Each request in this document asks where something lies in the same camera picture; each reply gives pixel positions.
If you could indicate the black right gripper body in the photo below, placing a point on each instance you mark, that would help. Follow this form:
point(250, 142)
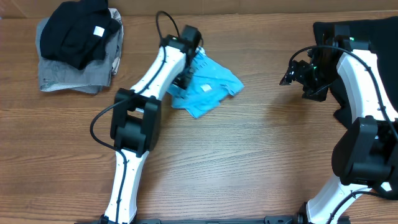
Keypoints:
point(314, 81)

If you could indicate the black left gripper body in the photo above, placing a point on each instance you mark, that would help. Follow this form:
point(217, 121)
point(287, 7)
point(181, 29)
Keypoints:
point(183, 78)

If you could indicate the light blue printed t-shirt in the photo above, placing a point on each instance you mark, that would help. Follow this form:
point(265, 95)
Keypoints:
point(210, 84)

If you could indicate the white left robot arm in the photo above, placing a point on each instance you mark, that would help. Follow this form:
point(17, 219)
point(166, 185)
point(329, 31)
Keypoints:
point(135, 123)

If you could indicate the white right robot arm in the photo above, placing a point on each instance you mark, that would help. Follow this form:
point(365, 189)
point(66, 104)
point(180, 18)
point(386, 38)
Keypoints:
point(355, 61)

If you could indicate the white folded garment under stack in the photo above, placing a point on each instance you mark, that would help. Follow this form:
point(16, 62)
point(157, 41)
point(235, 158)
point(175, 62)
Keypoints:
point(115, 43)

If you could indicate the black garment at right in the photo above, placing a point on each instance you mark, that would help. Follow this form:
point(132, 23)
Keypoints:
point(382, 34)

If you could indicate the black folded garment on stack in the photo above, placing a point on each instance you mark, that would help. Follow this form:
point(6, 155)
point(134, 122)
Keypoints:
point(77, 32)

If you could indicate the grey folded shorts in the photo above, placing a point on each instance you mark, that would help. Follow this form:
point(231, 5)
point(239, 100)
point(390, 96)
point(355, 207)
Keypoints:
point(55, 75)

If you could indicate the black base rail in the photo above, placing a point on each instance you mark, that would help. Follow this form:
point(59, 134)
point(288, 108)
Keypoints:
point(285, 219)

